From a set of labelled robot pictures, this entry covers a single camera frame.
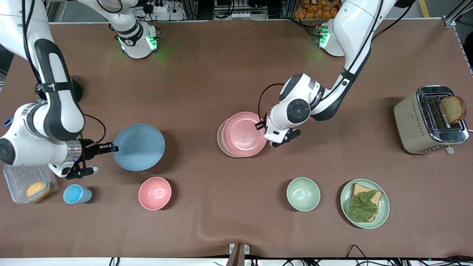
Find pink plate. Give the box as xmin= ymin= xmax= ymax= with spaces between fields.
xmin=222 ymin=112 xmax=268 ymax=157

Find blue plate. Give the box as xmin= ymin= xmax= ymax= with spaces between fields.
xmin=113 ymin=124 xmax=166 ymax=171

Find beige plate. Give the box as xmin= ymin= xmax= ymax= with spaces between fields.
xmin=217 ymin=119 xmax=244 ymax=158

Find blue cup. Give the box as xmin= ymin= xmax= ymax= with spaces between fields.
xmin=63 ymin=184 xmax=93 ymax=204

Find pink bowl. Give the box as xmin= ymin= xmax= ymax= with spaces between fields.
xmin=138 ymin=177 xmax=172 ymax=211

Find orange round food item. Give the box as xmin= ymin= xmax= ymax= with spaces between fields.
xmin=26 ymin=182 xmax=51 ymax=200

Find clear plastic container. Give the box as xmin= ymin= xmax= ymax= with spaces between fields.
xmin=3 ymin=163 xmax=59 ymax=204

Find green bowl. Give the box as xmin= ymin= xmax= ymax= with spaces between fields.
xmin=286 ymin=177 xmax=321 ymax=212

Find toast slice under lettuce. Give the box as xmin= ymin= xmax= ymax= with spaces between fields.
xmin=351 ymin=183 xmax=383 ymax=222

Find orange snack bags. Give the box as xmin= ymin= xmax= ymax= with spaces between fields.
xmin=295 ymin=0 xmax=342 ymax=20

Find green lettuce leaf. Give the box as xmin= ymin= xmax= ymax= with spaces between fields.
xmin=348 ymin=190 xmax=378 ymax=222

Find beige and chrome toaster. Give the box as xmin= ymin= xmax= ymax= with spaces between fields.
xmin=393 ymin=85 xmax=470 ymax=155

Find green plate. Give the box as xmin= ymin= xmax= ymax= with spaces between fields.
xmin=340 ymin=179 xmax=390 ymax=229

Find white power strip with plugs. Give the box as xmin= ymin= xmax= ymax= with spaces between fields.
xmin=142 ymin=0 xmax=185 ymax=21

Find brown bread slice in toaster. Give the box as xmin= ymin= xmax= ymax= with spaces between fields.
xmin=439 ymin=95 xmax=467 ymax=125

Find black pot with blue handle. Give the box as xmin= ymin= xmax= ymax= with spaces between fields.
xmin=4 ymin=76 xmax=84 ymax=127

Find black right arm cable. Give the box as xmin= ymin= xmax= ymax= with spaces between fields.
xmin=21 ymin=0 xmax=107 ymax=145

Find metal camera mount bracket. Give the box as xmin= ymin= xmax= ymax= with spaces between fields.
xmin=229 ymin=243 xmax=250 ymax=266

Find black cable at table edge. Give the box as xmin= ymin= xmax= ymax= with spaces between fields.
xmin=346 ymin=244 xmax=374 ymax=266

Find aluminium frame post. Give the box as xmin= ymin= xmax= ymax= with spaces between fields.
xmin=442 ymin=0 xmax=473 ymax=27

